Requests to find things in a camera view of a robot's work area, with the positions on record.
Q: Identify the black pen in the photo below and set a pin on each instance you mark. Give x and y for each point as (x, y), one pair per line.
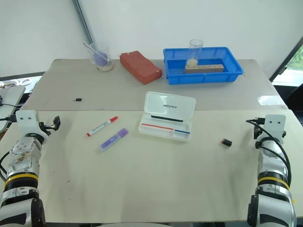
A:
(166, 118)

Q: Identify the wooden block with holes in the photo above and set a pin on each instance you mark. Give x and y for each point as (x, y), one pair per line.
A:
(204, 68)

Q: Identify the clear glass cup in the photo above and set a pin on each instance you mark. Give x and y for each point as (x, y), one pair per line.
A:
(196, 53)

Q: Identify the blue plastic bin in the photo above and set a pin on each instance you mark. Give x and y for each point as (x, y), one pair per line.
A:
(203, 76)

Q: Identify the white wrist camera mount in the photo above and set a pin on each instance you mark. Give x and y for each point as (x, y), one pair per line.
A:
(274, 125)
(26, 120)

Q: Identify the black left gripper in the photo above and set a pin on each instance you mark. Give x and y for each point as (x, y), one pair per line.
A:
(44, 127)

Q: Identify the black window frame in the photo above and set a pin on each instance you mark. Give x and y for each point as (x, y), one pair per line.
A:
(285, 59)

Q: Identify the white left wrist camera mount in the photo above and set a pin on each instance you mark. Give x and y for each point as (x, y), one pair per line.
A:
(26, 120)

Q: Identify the red pen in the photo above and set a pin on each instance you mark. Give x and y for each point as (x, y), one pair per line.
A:
(157, 126)

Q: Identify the small black clip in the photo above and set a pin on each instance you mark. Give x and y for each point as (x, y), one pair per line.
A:
(77, 99)

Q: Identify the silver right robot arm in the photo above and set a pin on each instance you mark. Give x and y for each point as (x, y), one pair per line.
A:
(272, 196)

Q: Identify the grey side table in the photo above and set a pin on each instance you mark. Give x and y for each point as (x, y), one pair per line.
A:
(10, 95)

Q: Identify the blue pen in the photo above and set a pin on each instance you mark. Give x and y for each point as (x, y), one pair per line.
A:
(182, 131)

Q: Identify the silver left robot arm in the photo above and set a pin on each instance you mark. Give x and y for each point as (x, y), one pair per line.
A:
(22, 163)

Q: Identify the clear glass beaker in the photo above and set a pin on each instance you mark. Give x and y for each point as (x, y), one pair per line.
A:
(101, 59)

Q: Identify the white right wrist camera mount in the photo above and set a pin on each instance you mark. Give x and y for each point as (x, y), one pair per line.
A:
(274, 125)

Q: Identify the red brick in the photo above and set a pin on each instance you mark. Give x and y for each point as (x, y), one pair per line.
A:
(139, 67)

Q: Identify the small black red cap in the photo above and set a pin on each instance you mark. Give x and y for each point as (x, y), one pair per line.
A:
(226, 142)

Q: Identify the metal spoon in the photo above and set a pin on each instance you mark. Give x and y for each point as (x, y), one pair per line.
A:
(94, 50)

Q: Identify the clear white pencil case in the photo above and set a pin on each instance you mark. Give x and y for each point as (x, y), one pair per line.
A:
(169, 118)

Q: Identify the metal pole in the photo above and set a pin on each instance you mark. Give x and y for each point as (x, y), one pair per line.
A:
(84, 22)

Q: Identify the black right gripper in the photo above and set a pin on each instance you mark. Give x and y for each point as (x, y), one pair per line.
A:
(257, 132)

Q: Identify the black chair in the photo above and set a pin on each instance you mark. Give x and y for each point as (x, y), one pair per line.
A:
(296, 99)

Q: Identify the red capped white marker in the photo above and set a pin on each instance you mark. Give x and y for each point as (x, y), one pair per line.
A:
(101, 126)

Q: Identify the purple highlighter pen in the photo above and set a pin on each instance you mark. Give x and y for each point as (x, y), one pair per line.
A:
(113, 140)

